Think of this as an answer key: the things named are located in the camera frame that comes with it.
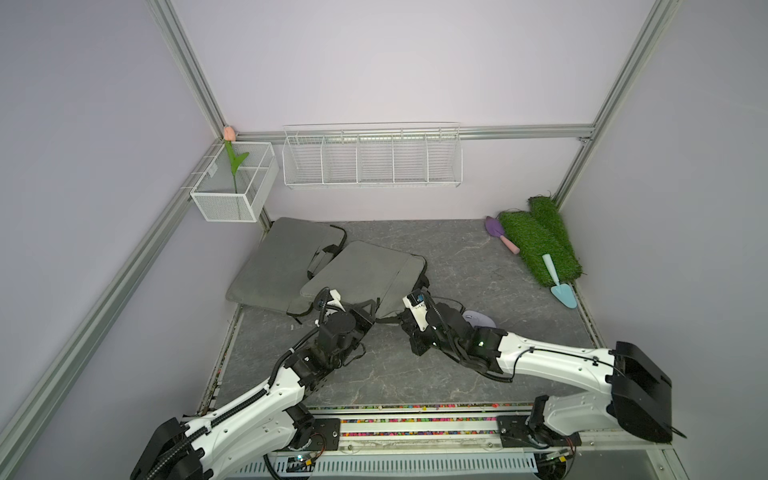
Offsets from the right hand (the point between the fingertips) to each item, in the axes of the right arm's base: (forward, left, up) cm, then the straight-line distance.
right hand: (403, 324), depth 78 cm
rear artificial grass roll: (+50, -57, -8) cm, 76 cm away
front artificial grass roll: (+37, -49, -11) cm, 63 cm away
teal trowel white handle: (+18, -54, -13) cm, 58 cm away
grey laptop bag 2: (+33, +40, -11) cm, 53 cm away
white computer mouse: (+7, -23, -11) cm, 27 cm away
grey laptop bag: (+18, +10, -2) cm, 21 cm away
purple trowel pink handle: (+48, -38, -14) cm, 63 cm away
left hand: (+4, +7, +4) cm, 9 cm away
